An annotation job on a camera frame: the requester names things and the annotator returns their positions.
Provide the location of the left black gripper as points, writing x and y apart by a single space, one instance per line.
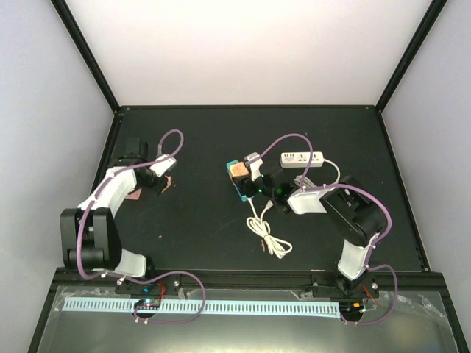
161 184

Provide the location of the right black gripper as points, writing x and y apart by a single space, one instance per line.
246 187

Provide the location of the orange cube plug adapter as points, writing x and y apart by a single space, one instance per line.
238 170

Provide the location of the teal power strip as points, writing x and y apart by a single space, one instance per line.
241 178

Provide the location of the white power strip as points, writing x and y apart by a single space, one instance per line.
301 159

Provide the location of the pink cube plug adapter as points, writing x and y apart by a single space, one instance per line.
134 195

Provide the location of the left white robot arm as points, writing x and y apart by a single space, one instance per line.
89 235

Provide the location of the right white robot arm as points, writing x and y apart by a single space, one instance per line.
361 218

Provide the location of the left circuit board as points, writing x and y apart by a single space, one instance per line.
147 304

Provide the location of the circuit board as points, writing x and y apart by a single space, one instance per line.
356 307
147 304

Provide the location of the right circuit board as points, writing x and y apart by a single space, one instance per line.
356 307

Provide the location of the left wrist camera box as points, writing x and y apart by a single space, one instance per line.
163 164

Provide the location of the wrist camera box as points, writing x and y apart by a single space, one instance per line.
253 162
163 164

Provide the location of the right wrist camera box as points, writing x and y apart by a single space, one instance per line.
253 162

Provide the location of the light blue slotted cable duct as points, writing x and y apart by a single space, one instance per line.
209 307

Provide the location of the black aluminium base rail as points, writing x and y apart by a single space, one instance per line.
322 284

